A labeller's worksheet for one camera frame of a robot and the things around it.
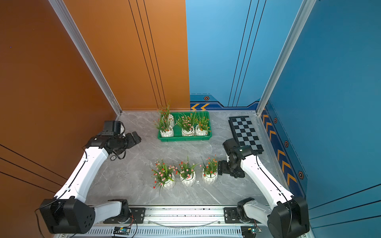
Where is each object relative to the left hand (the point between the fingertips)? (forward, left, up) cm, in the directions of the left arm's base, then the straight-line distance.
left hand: (135, 139), depth 82 cm
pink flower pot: (+15, -28, -3) cm, 32 cm away
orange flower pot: (+13, -38, -6) cm, 41 cm away
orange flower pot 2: (-15, -41, -5) cm, 44 cm away
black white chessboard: (+16, -68, -15) cm, 71 cm away
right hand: (-15, -50, -9) cm, 53 cm away
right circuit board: (-39, -60, -20) cm, 75 cm away
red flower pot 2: (+14, -13, -10) cm, 22 cm away
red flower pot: (+27, -12, -4) cm, 29 cm away
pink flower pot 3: (-17, -29, -3) cm, 34 cm away
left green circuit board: (-40, +2, -20) cm, 45 cm away
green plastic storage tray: (+17, -20, -12) cm, 29 cm away
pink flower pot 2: (-18, -18, -4) cm, 26 cm away
